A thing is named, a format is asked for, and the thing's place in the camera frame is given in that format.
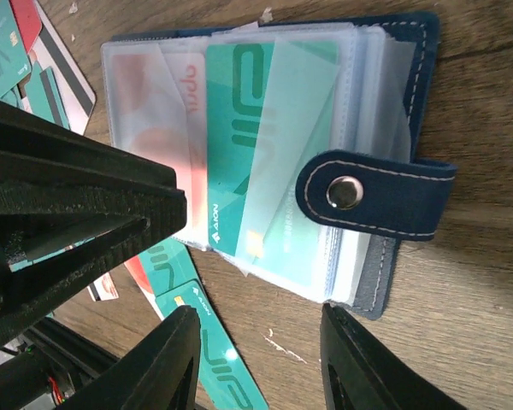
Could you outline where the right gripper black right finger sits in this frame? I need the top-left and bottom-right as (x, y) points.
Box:
(320, 303), (463, 409)

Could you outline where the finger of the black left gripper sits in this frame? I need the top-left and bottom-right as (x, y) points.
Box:
(0, 101), (187, 348)

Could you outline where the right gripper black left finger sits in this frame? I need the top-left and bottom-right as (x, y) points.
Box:
(59, 306), (201, 409)

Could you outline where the teal VIP card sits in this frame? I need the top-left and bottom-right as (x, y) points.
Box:
(206, 40), (339, 260)
(125, 238), (268, 409)

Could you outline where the blue card holder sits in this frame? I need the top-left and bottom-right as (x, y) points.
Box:
(101, 12), (457, 319)

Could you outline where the white red card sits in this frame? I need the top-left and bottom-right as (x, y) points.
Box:
(107, 46), (207, 248)

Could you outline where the white grey stripe card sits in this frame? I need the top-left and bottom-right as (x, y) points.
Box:
(32, 1), (96, 135)

